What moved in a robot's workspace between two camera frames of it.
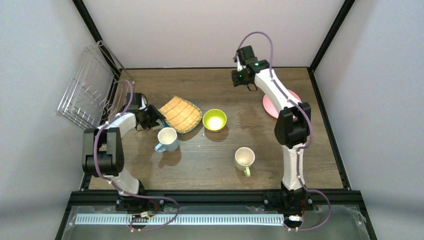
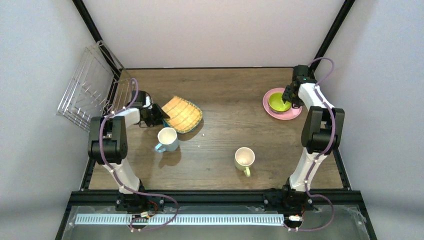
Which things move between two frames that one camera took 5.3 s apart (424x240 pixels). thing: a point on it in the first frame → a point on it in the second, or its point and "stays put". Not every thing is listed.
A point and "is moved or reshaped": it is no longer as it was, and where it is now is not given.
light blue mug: (168, 139) stays put
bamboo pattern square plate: (182, 116) stays put
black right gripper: (238, 78) → (289, 94)
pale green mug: (244, 157) stays put
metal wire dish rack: (99, 91) stays put
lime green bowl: (214, 119) is moved or reshaped
